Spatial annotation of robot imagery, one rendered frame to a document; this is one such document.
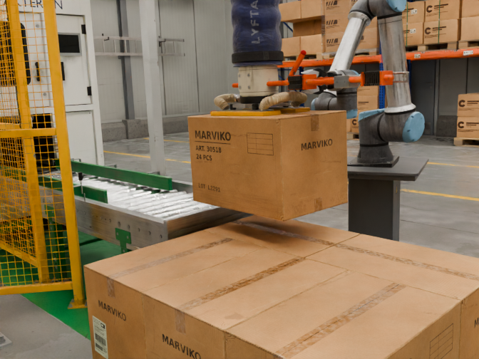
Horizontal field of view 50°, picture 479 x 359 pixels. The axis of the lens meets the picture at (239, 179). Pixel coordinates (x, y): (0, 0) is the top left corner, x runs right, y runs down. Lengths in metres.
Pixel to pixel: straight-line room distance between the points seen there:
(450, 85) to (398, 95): 8.31
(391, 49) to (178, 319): 1.64
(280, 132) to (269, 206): 0.30
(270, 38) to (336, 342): 1.30
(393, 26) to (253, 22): 0.73
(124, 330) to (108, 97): 10.62
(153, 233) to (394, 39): 1.46
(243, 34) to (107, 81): 10.23
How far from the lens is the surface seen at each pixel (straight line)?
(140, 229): 2.54
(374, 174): 2.61
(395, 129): 2.66
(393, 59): 2.62
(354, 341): 1.41
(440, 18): 9.67
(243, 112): 2.17
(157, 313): 1.71
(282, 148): 1.95
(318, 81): 2.04
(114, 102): 12.42
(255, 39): 2.20
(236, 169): 2.16
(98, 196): 3.07
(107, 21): 12.49
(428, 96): 11.05
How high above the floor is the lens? 1.21
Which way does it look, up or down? 11 degrees down
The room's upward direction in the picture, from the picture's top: 2 degrees counter-clockwise
